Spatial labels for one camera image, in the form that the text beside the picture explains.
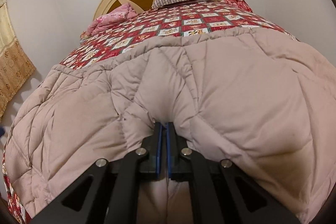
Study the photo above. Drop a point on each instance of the red patterned cloth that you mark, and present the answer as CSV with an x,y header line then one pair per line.
x,y
239,3

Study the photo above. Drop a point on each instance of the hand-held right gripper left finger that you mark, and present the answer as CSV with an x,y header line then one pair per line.
x,y
158,150

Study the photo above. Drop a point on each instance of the red checked printed bedsheet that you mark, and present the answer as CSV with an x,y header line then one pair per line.
x,y
183,22

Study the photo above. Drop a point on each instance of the golden patterned side curtain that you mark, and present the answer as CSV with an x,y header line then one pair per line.
x,y
13,64

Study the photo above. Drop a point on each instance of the pink folded quilt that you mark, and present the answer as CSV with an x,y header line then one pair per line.
x,y
113,18

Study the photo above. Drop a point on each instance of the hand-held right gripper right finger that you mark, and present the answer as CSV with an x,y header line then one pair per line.
x,y
170,150

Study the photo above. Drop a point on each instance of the beige quilted puffer jacket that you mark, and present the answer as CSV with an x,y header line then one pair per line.
x,y
236,87

